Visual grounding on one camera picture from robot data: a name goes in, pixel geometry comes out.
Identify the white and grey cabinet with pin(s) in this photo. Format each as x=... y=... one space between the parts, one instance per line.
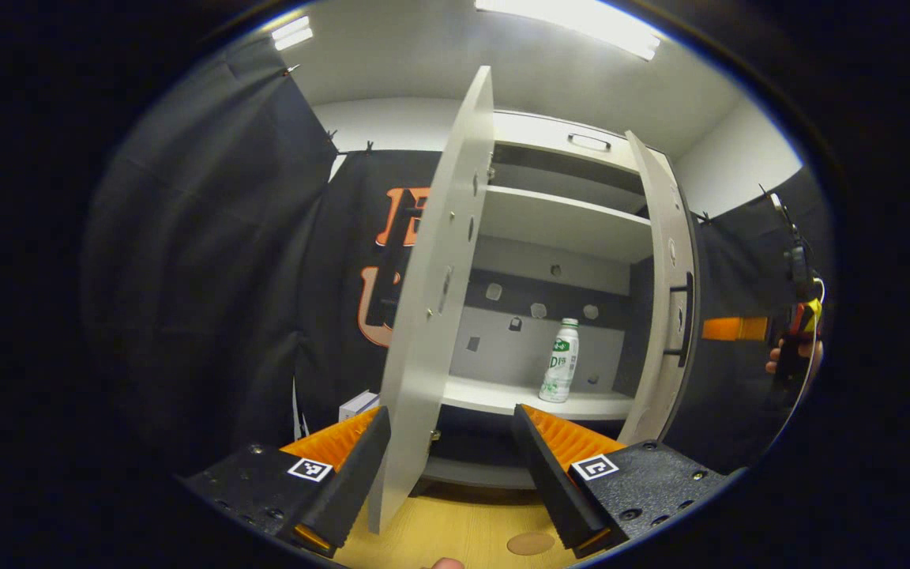
x=518 y=348

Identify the round brown coaster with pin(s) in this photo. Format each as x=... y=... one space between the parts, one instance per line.
x=530 y=543

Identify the long ceiling light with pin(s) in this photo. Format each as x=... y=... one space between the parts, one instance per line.
x=581 y=20

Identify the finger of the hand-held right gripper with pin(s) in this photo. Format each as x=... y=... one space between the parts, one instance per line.
x=735 y=329

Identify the small ceiling light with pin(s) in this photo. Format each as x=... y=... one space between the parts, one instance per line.
x=293 y=33

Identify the white cabinet top panel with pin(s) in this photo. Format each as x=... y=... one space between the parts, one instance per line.
x=534 y=134

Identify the small white box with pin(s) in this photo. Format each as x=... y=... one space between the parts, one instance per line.
x=356 y=405

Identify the white green-label drink bottle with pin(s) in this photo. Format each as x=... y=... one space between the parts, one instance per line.
x=562 y=363

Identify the dark low cabinet shelf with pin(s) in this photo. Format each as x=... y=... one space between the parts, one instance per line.
x=479 y=472

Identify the white cabinet shelf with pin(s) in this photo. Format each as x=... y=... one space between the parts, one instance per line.
x=565 y=221
x=502 y=395

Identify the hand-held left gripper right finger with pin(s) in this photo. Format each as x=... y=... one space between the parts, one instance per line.
x=558 y=490

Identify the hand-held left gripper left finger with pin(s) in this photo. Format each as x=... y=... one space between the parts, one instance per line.
x=348 y=494

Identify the black backdrop cloth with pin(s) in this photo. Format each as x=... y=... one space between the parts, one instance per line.
x=731 y=395
x=210 y=237

